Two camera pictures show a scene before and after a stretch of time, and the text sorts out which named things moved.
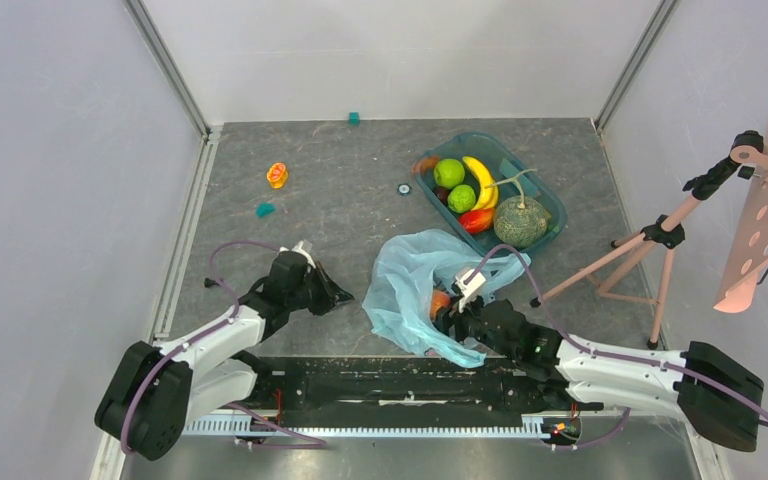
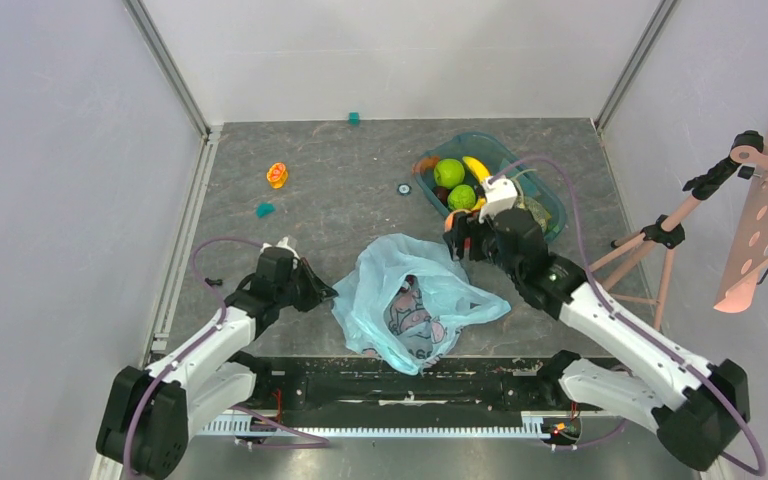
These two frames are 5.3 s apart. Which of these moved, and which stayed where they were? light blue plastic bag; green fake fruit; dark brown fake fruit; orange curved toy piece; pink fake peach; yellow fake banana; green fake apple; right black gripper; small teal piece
Moved: right black gripper; pink fake peach; light blue plastic bag
Stayed: yellow fake banana; small teal piece; green fake fruit; orange curved toy piece; green fake apple; dark brown fake fruit
